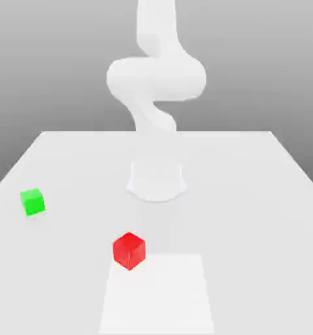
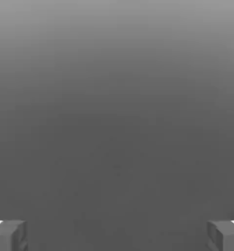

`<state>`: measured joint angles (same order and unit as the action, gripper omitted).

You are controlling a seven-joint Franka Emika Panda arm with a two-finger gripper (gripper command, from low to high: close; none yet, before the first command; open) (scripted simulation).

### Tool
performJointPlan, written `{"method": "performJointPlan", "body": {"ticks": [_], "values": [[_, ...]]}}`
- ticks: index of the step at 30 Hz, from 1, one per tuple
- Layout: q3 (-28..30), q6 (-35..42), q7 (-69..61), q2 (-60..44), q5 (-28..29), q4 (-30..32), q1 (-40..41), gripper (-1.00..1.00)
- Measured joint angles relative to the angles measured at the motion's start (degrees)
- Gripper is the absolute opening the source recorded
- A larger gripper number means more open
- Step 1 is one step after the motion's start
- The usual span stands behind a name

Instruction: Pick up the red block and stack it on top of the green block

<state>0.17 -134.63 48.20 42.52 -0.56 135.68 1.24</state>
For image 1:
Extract small green cube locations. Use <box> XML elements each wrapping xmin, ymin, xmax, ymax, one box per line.
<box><xmin>19</xmin><ymin>187</ymin><xmax>46</xmax><ymax>217</ymax></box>

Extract small red cube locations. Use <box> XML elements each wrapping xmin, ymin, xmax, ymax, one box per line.
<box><xmin>112</xmin><ymin>231</ymin><xmax>147</xmax><ymax>272</ymax></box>

